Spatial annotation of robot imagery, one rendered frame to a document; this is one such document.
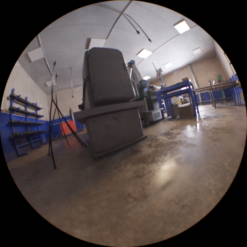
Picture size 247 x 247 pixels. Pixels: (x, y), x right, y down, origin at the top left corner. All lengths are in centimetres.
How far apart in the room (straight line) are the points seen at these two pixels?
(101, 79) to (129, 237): 102
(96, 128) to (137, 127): 47
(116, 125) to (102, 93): 35
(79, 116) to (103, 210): 68
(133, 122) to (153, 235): 94
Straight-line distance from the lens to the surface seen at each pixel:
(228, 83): 362
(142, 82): 174
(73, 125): 472
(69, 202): 50
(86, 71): 102
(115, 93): 82
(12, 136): 310
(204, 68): 777
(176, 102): 757
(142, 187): 41
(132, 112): 94
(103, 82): 84
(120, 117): 86
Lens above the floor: 32
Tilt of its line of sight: 5 degrees down
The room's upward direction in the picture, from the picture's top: 13 degrees counter-clockwise
